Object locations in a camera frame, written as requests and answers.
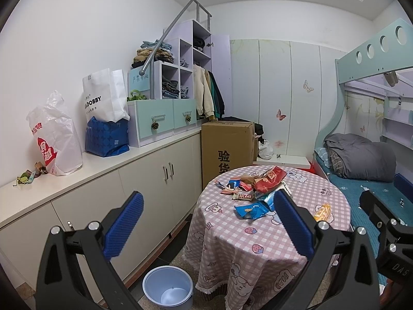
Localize blue snack wrapper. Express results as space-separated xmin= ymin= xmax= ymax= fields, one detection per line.
xmin=234 ymin=201 xmax=270 ymax=220

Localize white low cabinet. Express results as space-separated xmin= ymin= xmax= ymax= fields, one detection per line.
xmin=1 ymin=129 xmax=202 ymax=288

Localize white low platform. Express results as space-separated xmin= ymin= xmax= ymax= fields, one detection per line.
xmin=253 ymin=154 xmax=311 ymax=169

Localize purple cubby shelf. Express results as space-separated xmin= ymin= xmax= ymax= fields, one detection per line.
xmin=128 ymin=20 xmax=232 ymax=121

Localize blue patterned bag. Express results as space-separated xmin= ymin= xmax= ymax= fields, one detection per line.
xmin=85 ymin=117 xmax=130 ymax=158

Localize brown cardboard box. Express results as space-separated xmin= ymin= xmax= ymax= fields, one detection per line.
xmin=201 ymin=121 xmax=255 ymax=188

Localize brown candy bar wrapper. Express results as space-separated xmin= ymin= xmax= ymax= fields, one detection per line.
xmin=232 ymin=192 xmax=255 ymax=202

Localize light blue trash bin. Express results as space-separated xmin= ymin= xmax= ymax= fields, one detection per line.
xmin=142 ymin=265 xmax=194 ymax=310

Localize grey folded blanket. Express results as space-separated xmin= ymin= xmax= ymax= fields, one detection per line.
xmin=324 ymin=133 xmax=396 ymax=182

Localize white red plastic bag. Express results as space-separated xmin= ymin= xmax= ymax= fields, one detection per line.
xmin=26 ymin=91 xmax=83 ymax=176

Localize teal bed sheet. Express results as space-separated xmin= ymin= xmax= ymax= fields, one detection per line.
xmin=314 ymin=146 xmax=413 ymax=285

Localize teal bunk bed frame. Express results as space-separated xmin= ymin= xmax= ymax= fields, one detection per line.
xmin=315 ymin=18 xmax=412 ymax=180

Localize grey metal handrail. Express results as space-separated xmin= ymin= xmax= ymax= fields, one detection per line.
xmin=138 ymin=0 xmax=213 ymax=77

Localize white plastic bag on floor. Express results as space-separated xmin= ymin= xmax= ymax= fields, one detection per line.
xmin=258 ymin=139 xmax=274 ymax=160

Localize red snack wrapper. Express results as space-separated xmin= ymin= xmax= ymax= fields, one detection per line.
xmin=252 ymin=166 xmax=287 ymax=194

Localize hanging beige jacket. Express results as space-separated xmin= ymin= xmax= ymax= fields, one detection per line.
xmin=193 ymin=64 xmax=214 ymax=118

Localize small wrappers on counter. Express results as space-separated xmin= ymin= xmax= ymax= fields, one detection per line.
xmin=14 ymin=162 xmax=47 ymax=186

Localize white orange plastic bag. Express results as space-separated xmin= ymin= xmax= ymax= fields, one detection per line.
xmin=314 ymin=203 xmax=334 ymax=223

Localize folded clothes pile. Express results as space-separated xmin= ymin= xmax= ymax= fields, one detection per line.
xmin=131 ymin=40 xmax=174 ymax=69

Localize white paper shopping bag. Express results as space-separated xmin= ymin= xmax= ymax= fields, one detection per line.
xmin=83 ymin=69 xmax=130 ymax=122

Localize pink checkered tablecloth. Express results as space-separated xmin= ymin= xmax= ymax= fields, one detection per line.
xmin=184 ymin=165 xmax=351 ymax=309

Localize teal drawer unit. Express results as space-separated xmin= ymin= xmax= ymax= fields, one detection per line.
xmin=128 ymin=99 xmax=197 ymax=148

